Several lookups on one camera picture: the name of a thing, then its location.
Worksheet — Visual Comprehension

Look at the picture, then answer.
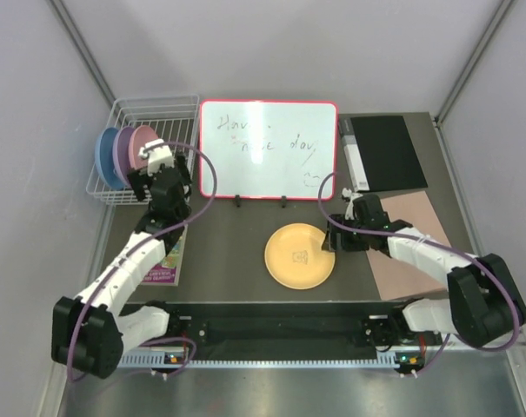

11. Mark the white box under folder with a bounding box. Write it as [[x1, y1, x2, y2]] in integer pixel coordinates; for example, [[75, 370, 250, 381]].
[[342, 135, 370, 192]]

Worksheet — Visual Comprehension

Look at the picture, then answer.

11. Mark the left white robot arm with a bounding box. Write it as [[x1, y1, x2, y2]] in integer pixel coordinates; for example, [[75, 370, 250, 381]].
[[51, 146, 191, 379]]

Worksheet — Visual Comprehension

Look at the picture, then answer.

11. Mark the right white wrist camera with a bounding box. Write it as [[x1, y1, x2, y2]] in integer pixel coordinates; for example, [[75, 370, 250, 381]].
[[342, 188, 363, 221]]

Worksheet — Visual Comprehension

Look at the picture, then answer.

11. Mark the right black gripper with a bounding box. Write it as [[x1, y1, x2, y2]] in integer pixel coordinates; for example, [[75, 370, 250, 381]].
[[322, 214, 370, 252]]

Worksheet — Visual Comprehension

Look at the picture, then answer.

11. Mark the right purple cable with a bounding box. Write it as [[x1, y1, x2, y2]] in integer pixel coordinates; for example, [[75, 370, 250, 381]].
[[317, 171, 523, 351]]

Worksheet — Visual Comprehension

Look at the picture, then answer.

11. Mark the white wire dish rack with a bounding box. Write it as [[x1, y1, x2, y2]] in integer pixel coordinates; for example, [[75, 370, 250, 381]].
[[86, 95, 200, 206]]

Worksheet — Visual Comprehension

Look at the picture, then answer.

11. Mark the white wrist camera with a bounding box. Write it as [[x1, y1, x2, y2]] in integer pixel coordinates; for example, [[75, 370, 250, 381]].
[[138, 138, 175, 176], [342, 188, 363, 221]]

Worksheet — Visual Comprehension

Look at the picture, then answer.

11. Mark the yellow plate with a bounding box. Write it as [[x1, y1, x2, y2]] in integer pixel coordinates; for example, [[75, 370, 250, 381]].
[[263, 223, 336, 290]]

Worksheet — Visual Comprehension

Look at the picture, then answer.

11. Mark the blue plate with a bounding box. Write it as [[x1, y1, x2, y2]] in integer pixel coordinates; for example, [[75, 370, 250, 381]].
[[95, 127, 124, 190]]

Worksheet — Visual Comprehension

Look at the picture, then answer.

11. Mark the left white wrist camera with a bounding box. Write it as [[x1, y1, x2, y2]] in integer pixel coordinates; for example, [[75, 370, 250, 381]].
[[138, 138, 175, 176]]

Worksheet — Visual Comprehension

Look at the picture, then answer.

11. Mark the purple plate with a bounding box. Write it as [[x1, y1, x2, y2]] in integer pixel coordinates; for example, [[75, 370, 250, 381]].
[[112, 126, 135, 188]]

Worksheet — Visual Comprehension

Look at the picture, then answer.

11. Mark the pink board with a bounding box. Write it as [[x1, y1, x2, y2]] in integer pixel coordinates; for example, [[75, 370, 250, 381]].
[[367, 191, 449, 301]]

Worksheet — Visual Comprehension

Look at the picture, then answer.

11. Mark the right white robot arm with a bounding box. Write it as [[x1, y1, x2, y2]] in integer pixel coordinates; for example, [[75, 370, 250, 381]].
[[323, 189, 526, 352]]

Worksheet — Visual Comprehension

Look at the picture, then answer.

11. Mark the pink plate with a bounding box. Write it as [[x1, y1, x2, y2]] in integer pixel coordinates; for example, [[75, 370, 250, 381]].
[[128, 125, 159, 169]]

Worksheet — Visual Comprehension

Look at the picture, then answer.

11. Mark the grey slotted cable duct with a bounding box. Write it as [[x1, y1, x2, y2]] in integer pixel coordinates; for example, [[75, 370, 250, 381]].
[[117, 349, 420, 369]]

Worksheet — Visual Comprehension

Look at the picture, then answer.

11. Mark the purple treehouse book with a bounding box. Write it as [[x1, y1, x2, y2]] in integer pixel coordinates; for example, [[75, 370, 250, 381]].
[[142, 227, 188, 287]]

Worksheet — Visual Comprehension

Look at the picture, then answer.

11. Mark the black folder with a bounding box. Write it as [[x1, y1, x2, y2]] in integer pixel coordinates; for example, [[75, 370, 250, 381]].
[[339, 116, 428, 192]]

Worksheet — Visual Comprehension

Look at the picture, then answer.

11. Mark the red-framed whiteboard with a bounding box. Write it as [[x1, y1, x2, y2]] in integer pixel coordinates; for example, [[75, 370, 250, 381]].
[[198, 99, 338, 200]]

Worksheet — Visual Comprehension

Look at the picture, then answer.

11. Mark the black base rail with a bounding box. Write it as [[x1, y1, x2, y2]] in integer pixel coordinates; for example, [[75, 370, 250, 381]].
[[131, 301, 446, 361]]

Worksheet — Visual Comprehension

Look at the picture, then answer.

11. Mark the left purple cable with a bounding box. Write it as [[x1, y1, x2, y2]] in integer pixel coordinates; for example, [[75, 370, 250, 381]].
[[66, 141, 220, 383]]

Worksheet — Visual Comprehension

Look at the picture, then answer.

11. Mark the purple cable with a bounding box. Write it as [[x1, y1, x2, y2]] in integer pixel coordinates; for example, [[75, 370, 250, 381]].
[[317, 171, 523, 351], [66, 141, 220, 383]]

